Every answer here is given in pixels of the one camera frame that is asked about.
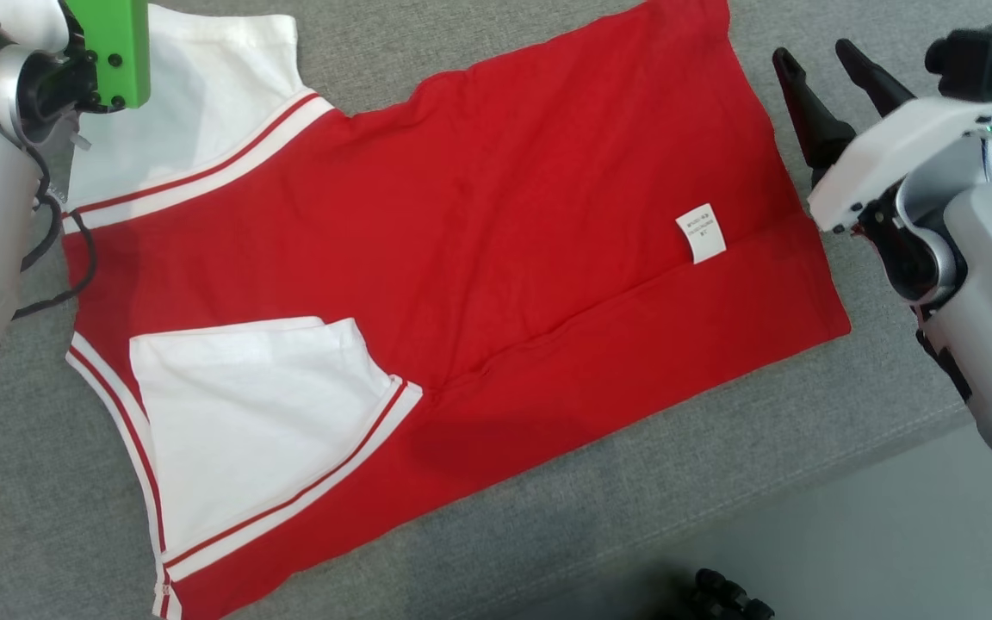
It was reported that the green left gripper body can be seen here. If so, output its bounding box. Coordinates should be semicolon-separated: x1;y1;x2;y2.
64;0;153;113

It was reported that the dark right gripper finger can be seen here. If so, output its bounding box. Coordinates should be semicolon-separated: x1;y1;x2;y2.
772;46;857;187
834;38;919;119

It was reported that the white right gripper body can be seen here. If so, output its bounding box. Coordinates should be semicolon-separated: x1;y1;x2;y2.
808;95;992;235

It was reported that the red jersey with black print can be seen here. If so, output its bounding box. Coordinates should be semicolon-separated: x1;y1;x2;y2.
61;0;853;620

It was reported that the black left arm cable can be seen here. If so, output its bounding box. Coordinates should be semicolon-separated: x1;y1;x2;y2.
12;142;99;321

